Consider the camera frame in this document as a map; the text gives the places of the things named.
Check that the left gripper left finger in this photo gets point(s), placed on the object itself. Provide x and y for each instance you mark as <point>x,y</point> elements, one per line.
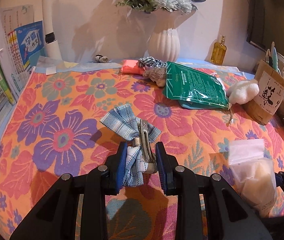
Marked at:
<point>76,201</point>

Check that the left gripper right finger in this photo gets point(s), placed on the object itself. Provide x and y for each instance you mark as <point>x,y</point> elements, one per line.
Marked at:
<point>206,201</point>

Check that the clear bag of cotton pads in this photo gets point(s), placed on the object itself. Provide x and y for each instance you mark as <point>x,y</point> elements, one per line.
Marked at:
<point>254,174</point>

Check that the blue plaid bow hairclip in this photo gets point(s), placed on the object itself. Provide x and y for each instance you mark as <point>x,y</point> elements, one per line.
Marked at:
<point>140,134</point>

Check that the white fluffy plush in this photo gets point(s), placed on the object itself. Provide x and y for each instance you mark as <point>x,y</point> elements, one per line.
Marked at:
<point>243,91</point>

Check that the green foil packet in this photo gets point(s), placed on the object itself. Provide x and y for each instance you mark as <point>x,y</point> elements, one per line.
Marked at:
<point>194,88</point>

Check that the brown paper pen holder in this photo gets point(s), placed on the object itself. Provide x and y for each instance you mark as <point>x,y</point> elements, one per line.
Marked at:
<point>271,89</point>

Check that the brown fuzzy scrunchie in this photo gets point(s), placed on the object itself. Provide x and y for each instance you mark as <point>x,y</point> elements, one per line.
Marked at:
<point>157,75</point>

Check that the amber glass bottle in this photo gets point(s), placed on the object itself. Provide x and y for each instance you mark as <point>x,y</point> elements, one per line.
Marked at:
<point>219,51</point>

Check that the small panda figurine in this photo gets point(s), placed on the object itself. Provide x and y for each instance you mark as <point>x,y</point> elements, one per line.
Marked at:
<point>101,58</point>

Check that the pink red pouch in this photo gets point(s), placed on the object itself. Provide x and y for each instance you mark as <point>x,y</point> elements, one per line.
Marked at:
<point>131,67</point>

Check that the striped blue white scrunchie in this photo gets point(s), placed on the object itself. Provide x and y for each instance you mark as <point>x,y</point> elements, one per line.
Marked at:
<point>151,62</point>

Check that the blue study book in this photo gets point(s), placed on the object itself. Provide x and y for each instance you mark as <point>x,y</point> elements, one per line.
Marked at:
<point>29,39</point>

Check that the white ribbed vase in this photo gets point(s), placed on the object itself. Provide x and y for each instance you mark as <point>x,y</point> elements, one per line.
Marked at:
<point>164,43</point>

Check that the black television screen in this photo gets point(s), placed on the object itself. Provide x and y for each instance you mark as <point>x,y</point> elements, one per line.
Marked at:
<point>266,24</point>

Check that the white calendar book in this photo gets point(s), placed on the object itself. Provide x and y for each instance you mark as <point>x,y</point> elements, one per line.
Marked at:
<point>10,60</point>

